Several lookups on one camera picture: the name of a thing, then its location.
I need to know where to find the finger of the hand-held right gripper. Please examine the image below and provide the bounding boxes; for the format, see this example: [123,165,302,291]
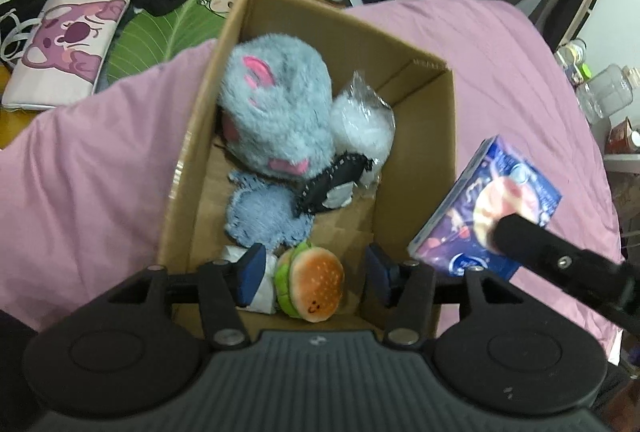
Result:
[492,213,626,308]

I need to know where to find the small glass jar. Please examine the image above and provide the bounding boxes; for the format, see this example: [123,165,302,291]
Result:
[555,39,588,85]

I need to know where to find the clear plastic jar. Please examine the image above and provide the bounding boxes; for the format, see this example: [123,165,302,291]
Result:
[575,64,640,125]

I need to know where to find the white towel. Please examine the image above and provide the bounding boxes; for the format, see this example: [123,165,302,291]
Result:
[220,244,278,313]

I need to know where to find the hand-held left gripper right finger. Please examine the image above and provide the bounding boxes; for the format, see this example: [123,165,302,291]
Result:
[365,243,521,350]

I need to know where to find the blue fluffy plush toy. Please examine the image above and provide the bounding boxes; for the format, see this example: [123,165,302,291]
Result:
[216,34,336,178]

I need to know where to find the blue-grey fluffy cloth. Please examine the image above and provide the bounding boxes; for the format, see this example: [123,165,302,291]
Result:
[225,169,316,247]

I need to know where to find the pink bed sheet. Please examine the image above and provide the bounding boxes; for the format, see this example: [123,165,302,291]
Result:
[0,0,626,363]

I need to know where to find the pink cartoon pillow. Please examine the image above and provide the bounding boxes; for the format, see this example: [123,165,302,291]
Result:
[2,0,131,110]

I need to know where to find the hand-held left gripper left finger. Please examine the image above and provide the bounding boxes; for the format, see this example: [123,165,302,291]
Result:
[107,243,267,350]

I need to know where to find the hamburger plush toy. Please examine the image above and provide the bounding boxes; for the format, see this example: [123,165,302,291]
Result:
[274,242,346,324]

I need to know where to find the green leaf floor mat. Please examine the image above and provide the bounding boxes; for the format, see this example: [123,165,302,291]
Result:
[107,0,351,83]

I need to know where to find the clear bag of white filling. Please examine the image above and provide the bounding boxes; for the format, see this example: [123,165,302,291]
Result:
[330,71,396,163]

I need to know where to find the black studded pouch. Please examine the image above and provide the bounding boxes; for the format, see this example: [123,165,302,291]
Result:
[295,151,373,217]

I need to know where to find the cardboard box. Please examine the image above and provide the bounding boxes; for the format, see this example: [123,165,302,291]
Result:
[156,0,457,348]

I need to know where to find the blue tissue pack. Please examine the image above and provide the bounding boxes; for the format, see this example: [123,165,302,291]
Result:
[407,136,563,283]

